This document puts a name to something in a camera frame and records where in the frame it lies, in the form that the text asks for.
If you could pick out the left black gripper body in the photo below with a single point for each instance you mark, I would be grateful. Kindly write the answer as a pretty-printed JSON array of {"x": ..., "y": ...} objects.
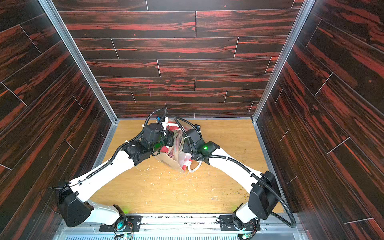
[{"x": 163, "y": 141}]

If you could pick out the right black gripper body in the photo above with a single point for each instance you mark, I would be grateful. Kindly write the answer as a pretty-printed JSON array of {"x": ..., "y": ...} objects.
[{"x": 186, "y": 139}]

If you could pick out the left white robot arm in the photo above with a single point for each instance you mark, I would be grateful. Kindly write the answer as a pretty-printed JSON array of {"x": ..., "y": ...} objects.
[{"x": 74, "y": 201}]

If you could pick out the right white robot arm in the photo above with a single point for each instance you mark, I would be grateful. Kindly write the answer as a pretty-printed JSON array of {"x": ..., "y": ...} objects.
[{"x": 262, "y": 187}]

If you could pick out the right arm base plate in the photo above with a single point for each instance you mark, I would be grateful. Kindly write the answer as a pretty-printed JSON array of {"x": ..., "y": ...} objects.
[{"x": 229, "y": 222}]

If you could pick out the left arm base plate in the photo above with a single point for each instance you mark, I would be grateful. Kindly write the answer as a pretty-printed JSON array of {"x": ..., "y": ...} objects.
[{"x": 129, "y": 224}]

